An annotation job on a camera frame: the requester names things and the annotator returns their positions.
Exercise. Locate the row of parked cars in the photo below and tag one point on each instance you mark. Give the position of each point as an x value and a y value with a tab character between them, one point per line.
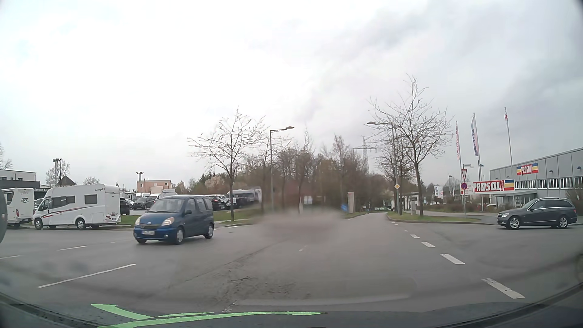
227	200

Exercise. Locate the grey commercial building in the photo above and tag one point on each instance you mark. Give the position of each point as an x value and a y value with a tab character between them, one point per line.
549	175

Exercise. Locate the red white billboard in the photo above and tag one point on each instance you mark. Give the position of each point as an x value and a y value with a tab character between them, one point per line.
493	186

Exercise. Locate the flag on pole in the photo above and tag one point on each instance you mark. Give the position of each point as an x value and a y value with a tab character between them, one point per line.
508	136
458	145
476	141

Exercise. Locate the road markings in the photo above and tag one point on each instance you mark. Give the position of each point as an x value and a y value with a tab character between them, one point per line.
452	258

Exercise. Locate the row of trees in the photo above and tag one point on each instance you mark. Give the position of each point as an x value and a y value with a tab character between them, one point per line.
319	177

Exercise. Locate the white building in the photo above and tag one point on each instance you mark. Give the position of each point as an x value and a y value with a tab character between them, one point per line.
18	178

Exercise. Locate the pylon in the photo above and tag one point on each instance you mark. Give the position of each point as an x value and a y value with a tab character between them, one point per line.
365	157

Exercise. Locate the grey asphalt road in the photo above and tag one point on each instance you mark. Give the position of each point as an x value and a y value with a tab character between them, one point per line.
346	255

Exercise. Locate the blue small car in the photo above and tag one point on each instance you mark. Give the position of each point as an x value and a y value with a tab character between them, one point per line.
175	219

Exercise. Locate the grey pillar sign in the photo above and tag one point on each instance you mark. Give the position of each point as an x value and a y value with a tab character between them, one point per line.
350	202

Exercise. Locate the car's own bonnet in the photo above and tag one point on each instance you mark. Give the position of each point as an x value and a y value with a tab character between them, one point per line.
291	319

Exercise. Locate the bare tree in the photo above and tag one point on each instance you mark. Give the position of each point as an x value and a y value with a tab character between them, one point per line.
231	182
417	177

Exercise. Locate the lamp post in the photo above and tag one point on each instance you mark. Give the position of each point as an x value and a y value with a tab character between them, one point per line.
271	173

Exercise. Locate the white motorhome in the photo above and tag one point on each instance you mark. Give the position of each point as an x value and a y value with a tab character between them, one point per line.
79	206
19	206

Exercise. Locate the floodlight mast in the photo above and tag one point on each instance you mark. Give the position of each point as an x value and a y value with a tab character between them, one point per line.
57	171

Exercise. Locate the dark grey estate car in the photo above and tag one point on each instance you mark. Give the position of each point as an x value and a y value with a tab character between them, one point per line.
539	212

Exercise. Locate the orange building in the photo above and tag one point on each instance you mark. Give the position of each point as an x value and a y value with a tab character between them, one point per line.
154	186

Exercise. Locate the road sign on post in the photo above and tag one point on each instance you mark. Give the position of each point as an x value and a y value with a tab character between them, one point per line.
397	196
463	186

